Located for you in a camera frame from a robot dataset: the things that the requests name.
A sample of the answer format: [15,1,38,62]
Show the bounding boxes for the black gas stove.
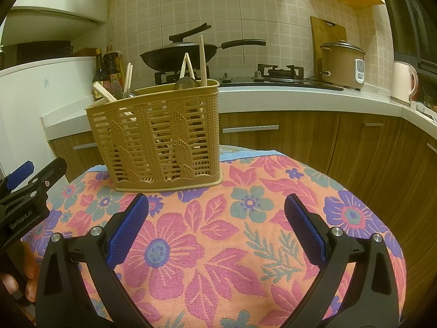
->
[154,63,345,92]

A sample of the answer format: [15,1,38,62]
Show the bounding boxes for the labelled sauce bottle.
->
[103,45,124,83]

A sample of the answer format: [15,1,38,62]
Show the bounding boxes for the white kitchen countertop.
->
[40,84,437,142]

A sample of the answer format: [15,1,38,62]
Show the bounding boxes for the white appliance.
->
[0,55,98,178]

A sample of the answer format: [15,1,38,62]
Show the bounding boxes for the tan plastic utensil basket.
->
[84,79,225,193]

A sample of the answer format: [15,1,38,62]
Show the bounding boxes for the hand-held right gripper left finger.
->
[36,193,154,328]

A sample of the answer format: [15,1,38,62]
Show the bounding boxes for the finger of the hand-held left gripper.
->
[0,162,35,195]
[0,157,68,209]

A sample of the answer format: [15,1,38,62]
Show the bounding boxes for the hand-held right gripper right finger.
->
[283,194,400,328]

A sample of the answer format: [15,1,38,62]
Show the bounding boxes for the white wall cabinet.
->
[10,6,107,46]

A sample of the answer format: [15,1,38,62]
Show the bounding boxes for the pink white electric kettle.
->
[390,60,419,105]

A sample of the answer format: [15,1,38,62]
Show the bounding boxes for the dark window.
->
[376,0,437,73]

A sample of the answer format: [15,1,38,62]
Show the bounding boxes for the rice cooker power cable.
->
[300,71,331,85]

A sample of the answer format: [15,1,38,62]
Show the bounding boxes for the wooden cutting board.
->
[309,16,348,76]

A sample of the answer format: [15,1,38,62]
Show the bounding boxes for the black wok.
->
[139,39,267,73]

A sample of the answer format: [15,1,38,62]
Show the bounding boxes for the dark sauce bottle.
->
[93,48,110,102]

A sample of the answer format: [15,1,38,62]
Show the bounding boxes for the beige rice cooker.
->
[319,40,367,90]

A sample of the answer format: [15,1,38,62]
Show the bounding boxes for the floral orange table cloth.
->
[20,145,408,328]

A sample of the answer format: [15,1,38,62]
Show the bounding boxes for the clear glass bottle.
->
[109,75,125,100]

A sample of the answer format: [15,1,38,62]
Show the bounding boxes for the long metal cabinet handle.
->
[221,125,279,134]

